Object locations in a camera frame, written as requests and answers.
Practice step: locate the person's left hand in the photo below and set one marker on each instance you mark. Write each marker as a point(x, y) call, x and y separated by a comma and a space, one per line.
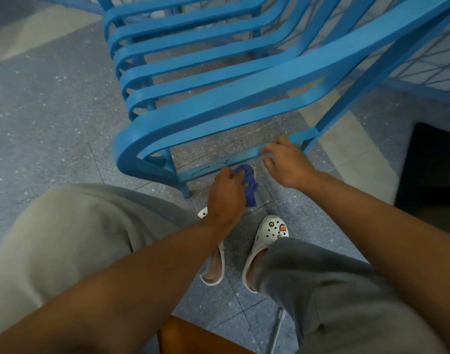
point(225, 199)

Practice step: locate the person's right hand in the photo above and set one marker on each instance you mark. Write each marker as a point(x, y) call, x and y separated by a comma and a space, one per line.
point(289, 167)

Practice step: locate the person's left thumb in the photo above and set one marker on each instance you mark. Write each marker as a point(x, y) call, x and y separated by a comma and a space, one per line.
point(241, 176)

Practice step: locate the person's right thumb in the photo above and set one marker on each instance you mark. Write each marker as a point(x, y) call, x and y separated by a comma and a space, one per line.
point(268, 165)

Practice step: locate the dark blue cloth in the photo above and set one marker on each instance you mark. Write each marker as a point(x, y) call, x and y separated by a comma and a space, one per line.
point(251, 187)

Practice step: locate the blue slatted chair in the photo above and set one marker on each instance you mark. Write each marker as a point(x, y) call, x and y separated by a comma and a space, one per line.
point(225, 99)

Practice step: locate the person's right forearm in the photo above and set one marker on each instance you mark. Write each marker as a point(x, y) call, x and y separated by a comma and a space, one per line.
point(394, 246)

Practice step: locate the person's left forearm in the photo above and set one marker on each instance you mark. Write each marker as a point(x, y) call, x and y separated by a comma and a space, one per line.
point(118, 291)

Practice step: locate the white right clog with charms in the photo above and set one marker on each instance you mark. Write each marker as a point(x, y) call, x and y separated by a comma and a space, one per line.
point(263, 239)

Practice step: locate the white left clog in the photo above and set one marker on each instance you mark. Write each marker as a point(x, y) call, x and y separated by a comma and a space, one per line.
point(214, 270)

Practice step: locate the metal stool leg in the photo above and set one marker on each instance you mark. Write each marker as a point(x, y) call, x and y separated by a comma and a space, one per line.
point(277, 329)

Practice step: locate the black mat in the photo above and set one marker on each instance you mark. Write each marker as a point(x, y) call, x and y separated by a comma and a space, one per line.
point(431, 173)

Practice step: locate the brown wooden stool seat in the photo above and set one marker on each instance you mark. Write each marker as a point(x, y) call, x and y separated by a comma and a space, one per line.
point(188, 339)

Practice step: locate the grey trousers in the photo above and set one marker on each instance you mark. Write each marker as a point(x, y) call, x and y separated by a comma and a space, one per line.
point(62, 239)

